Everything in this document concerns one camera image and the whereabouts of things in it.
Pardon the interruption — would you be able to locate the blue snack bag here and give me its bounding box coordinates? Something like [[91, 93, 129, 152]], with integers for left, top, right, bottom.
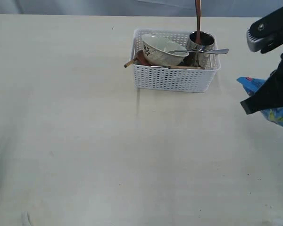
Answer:
[[237, 77, 283, 127]]

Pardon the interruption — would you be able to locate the stainless steel fork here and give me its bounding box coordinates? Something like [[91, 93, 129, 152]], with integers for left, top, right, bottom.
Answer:
[[168, 48, 229, 55]]

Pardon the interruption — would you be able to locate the brown wooden spoon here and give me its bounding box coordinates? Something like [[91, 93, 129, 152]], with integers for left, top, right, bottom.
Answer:
[[195, 0, 201, 45]]

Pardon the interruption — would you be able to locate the stainless steel cup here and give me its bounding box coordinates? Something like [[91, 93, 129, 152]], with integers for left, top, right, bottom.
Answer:
[[184, 31, 215, 68]]

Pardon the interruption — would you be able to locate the white floral ceramic bowl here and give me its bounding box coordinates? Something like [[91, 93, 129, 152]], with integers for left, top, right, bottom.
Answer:
[[141, 34, 189, 66]]

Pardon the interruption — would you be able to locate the white perforated plastic basket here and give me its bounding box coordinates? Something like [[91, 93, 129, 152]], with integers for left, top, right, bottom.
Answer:
[[131, 28, 221, 93]]

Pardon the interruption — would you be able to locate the brown wooden plate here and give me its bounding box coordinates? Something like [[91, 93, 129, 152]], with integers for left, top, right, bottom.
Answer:
[[136, 50, 151, 66]]

